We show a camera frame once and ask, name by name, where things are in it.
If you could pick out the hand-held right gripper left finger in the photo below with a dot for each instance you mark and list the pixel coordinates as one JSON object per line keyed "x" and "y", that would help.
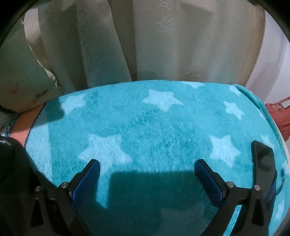
{"x": 89, "y": 175}

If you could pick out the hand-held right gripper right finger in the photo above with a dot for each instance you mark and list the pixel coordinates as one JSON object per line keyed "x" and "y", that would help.
{"x": 207, "y": 181}

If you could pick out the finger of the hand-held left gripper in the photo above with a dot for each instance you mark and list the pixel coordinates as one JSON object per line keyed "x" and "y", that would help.
{"x": 265, "y": 168}

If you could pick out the red bag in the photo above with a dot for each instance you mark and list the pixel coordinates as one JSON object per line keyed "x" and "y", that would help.
{"x": 281, "y": 113}

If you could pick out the teal printed blanket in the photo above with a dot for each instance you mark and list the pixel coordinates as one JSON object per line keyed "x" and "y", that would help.
{"x": 147, "y": 136}

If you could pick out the cream printed pillow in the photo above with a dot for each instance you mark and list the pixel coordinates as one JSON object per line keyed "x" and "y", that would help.
{"x": 20, "y": 74}

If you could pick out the beige embossed curtain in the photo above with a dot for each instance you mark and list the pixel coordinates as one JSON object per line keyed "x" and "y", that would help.
{"x": 158, "y": 45}

